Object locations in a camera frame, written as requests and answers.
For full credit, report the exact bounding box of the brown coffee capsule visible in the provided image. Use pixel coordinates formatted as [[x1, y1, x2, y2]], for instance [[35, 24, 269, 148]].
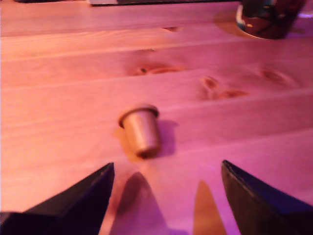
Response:
[[118, 104, 162, 159]]

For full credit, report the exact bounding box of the dark red printed mug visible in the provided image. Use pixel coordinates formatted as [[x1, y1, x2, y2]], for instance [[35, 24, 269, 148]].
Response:
[[236, 0, 306, 40]]

